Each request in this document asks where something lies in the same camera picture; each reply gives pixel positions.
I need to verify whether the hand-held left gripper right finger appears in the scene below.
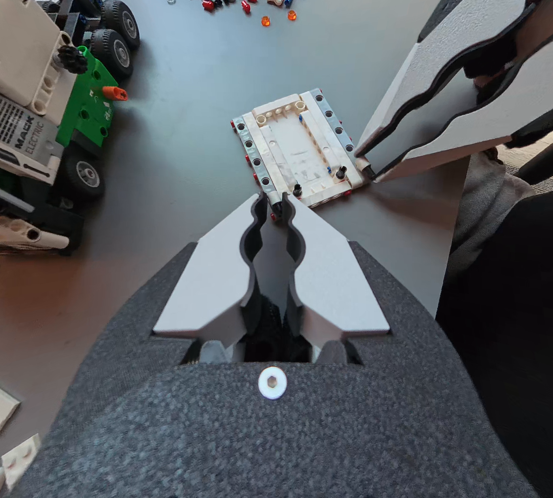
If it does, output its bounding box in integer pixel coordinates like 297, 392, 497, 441
282, 192, 391, 355

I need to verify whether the white grey lego panel assembly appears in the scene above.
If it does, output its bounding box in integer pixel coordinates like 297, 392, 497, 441
231, 88, 376, 222

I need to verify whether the person's black top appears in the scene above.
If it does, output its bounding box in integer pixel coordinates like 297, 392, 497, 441
435, 190, 553, 498

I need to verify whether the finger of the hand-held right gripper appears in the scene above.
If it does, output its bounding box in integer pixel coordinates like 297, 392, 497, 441
354, 0, 538, 158
372, 37, 553, 184

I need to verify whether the person's grey trouser leg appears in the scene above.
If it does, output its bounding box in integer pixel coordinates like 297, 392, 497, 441
450, 151, 539, 257

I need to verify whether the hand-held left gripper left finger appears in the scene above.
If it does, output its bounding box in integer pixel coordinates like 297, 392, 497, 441
152, 192, 269, 350

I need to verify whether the white green lego truck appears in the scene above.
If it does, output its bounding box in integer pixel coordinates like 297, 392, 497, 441
0, 0, 142, 257

